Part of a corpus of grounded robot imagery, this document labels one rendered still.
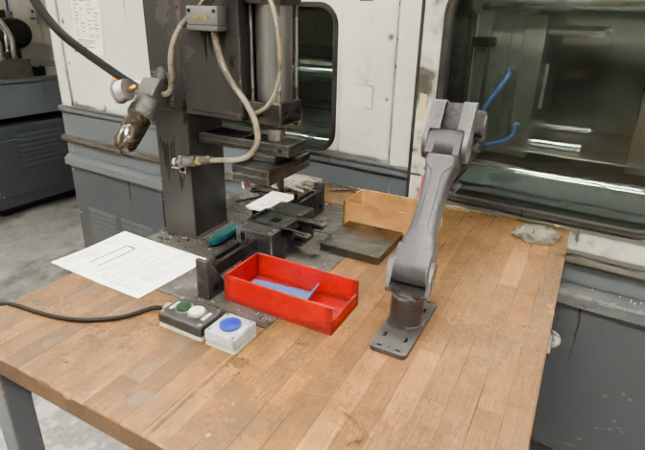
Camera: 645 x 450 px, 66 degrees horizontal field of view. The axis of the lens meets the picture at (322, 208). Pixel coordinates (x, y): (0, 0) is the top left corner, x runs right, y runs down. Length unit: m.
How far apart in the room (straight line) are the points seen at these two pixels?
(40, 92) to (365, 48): 2.99
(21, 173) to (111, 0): 2.02
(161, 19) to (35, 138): 3.07
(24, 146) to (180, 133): 3.01
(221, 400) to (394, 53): 1.21
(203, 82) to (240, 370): 0.64
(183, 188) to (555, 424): 1.43
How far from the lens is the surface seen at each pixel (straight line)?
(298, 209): 1.29
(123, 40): 2.53
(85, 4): 2.72
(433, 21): 1.58
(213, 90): 1.18
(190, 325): 0.96
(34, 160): 4.28
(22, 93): 4.20
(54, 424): 2.27
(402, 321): 0.96
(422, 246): 0.94
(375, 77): 1.72
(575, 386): 1.87
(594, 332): 1.75
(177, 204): 1.36
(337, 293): 1.05
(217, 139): 1.23
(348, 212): 1.40
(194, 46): 1.20
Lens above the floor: 1.47
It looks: 22 degrees down
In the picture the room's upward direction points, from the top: 1 degrees clockwise
